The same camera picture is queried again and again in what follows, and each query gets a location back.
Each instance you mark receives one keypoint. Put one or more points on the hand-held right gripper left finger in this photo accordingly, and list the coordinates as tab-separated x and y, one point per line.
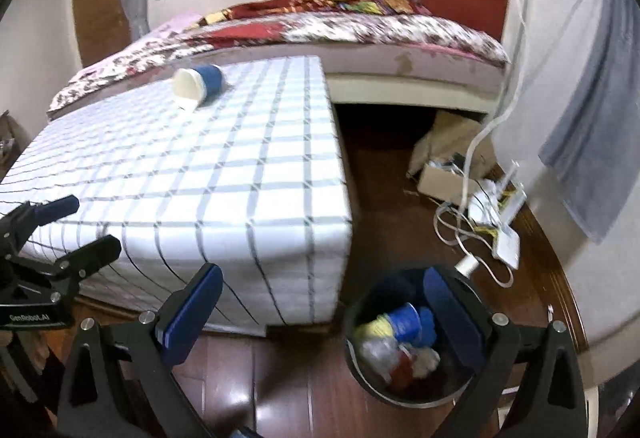
192	313

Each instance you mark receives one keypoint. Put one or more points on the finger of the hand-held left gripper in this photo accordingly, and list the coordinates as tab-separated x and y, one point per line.
57	209
92	255

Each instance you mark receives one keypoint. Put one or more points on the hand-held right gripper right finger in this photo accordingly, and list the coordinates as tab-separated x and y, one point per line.
450	318

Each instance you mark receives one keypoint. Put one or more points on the small blue paper cup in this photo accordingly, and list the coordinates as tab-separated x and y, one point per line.
405	323

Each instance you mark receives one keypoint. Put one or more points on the white tissue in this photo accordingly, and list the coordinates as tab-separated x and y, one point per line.
425	360

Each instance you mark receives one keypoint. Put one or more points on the yellow plastic bag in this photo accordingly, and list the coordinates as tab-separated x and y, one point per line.
372	330

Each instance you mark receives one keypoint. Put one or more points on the clear plastic wrapper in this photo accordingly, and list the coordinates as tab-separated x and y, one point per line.
377	350

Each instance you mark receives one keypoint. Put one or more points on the black trash bin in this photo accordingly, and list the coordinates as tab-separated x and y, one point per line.
365	298

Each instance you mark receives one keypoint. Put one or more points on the white power adapter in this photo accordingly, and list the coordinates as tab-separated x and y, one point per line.
467	264

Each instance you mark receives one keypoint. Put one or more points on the white router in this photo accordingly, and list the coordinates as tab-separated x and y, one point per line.
507	248

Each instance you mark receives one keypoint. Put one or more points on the white checked tablecloth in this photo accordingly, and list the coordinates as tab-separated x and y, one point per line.
200	178

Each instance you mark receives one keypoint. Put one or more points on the cardboard box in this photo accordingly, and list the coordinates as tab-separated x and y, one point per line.
440	183

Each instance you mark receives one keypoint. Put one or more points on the blue cup with white inside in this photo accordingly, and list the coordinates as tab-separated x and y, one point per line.
210	77

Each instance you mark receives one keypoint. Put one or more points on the pink cloth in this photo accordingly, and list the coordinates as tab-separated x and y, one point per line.
177	22

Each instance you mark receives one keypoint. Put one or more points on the grey hanging cloth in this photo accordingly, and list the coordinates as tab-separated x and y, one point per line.
590	117

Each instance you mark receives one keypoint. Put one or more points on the bed with floral blanket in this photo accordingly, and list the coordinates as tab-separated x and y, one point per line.
375	30

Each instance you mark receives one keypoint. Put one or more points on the colourful printed pillow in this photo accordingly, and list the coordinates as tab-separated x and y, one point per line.
390	2

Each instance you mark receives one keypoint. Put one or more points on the pale bed frame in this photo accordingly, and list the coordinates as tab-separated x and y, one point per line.
425	67

